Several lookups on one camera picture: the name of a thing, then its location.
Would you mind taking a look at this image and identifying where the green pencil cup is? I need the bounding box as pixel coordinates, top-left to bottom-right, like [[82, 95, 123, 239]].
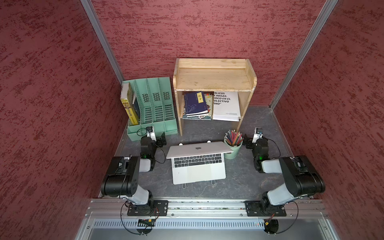
[[224, 138, 243, 160]]

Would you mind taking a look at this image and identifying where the silver laptop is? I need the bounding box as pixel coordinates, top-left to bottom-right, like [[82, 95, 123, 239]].
[[167, 142, 233, 185]]

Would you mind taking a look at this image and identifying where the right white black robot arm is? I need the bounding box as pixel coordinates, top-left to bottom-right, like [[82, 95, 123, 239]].
[[243, 136, 326, 216]]

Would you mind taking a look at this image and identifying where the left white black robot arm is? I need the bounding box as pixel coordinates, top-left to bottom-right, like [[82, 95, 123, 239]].
[[101, 133, 167, 216]]

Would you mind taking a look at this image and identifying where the silver folding laptop stand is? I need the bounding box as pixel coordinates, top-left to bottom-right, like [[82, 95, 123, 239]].
[[172, 141, 220, 189]]

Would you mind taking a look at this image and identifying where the coloured pencils bunch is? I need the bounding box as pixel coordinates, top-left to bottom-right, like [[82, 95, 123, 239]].
[[224, 130, 243, 147]]

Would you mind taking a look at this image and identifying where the white book with black text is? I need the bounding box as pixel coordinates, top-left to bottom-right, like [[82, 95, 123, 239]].
[[213, 92, 241, 122]]

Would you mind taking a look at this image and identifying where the green file organizer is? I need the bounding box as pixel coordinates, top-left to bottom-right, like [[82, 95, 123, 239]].
[[123, 77, 178, 142]]

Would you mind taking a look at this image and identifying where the dark blue book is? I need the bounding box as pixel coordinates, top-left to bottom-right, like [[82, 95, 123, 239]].
[[184, 92, 208, 116]]

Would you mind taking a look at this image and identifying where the yellow book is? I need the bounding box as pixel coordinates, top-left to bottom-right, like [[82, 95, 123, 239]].
[[120, 83, 140, 126]]

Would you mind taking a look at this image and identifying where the wooden shelf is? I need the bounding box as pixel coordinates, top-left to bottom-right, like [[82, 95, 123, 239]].
[[173, 58, 258, 136]]

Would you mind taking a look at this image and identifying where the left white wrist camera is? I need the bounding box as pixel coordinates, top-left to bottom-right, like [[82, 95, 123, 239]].
[[146, 127, 157, 142]]

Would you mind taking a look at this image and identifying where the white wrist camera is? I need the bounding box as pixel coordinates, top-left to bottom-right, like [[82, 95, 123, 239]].
[[146, 127, 157, 142], [252, 128, 263, 144]]

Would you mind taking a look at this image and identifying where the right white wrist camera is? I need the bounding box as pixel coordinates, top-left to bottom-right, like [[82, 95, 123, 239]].
[[252, 128, 263, 144]]

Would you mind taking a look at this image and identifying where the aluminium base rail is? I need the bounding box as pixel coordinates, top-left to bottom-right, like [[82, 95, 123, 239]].
[[85, 198, 330, 219]]

